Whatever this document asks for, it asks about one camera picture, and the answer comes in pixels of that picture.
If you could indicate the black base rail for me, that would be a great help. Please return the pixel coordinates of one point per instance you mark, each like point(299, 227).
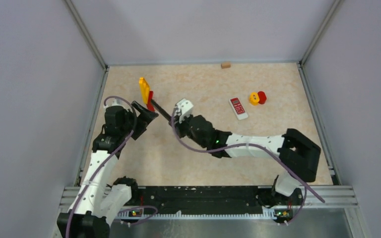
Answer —
point(208, 202)

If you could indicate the black remote control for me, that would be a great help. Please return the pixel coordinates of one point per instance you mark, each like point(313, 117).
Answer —
point(161, 111)

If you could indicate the red round toy block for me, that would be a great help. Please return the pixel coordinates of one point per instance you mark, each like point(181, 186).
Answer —
point(262, 97)

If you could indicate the white remote control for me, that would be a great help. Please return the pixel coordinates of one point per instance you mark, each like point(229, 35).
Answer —
point(238, 108)

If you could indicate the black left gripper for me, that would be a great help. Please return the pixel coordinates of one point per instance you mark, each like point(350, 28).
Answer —
point(145, 117)

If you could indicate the yellow toy block plate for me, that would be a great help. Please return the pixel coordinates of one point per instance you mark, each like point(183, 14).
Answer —
point(145, 89)

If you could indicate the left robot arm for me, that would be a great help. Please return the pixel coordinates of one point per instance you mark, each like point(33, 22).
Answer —
point(93, 210)

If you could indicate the yellow round toy block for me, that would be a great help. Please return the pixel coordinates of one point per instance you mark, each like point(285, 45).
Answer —
point(254, 99)

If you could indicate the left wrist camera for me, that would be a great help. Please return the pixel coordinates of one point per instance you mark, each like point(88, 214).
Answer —
point(110, 102)

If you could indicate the small wooden block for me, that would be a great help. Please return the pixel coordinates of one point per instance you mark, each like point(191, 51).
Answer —
point(225, 65)

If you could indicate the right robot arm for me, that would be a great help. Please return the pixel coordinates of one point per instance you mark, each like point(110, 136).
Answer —
point(293, 151)

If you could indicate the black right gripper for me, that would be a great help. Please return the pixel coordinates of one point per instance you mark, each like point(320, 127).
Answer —
point(179, 126)

